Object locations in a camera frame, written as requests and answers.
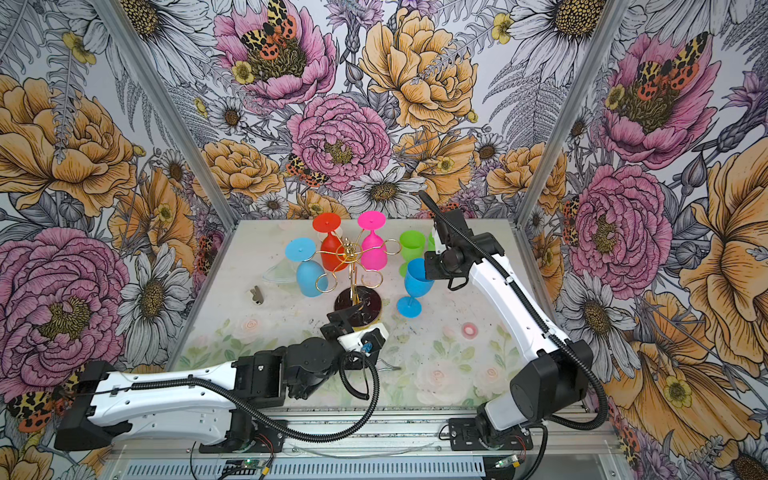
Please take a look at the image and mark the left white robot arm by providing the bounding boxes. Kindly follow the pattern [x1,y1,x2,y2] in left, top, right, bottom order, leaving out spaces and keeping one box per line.
[54,312,389,453]

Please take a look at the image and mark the blue wine glass front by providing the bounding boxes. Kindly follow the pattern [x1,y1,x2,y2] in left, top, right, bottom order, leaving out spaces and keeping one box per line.
[396,258,434,319]

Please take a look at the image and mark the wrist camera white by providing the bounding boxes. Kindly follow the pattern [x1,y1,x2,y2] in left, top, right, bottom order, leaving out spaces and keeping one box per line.
[337,323,389,356]
[431,232,446,254]

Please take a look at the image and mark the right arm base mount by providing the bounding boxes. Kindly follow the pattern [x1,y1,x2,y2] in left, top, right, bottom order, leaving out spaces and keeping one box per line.
[447,417,533,451]

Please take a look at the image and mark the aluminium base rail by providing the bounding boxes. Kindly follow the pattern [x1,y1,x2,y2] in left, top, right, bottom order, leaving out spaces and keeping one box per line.
[101,408,631,479]

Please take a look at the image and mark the red wine glass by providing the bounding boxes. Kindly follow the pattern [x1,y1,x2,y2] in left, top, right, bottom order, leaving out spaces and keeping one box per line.
[313,212,346,273]

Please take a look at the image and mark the pink wine glass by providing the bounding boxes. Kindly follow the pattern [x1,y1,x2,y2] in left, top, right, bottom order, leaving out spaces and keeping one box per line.
[357,211,388,271]

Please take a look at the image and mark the blue wine glass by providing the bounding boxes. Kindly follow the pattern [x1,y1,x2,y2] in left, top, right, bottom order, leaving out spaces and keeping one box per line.
[285,237,328,298]
[396,258,434,319]

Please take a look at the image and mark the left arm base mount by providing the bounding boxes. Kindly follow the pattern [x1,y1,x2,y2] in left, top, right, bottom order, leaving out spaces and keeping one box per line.
[198,421,285,454]

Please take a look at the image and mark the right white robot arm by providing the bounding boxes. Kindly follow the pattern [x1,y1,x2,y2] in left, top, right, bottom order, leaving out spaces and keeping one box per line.
[418,192,609,448]

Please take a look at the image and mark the gold wire glass rack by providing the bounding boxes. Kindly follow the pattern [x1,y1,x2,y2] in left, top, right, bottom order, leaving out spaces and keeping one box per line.
[319,238,401,330]

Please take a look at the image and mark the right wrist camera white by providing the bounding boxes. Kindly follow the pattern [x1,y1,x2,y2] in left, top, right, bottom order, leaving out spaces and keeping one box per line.
[431,232,446,254]

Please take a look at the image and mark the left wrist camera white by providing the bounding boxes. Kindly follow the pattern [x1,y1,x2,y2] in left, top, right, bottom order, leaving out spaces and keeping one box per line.
[337,323,389,356]

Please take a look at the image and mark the green wine glass front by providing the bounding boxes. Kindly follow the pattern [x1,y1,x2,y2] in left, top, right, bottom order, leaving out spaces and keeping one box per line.
[399,230,426,277]

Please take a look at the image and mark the small tan clip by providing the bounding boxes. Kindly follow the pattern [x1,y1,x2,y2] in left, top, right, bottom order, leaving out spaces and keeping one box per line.
[250,286,264,305]

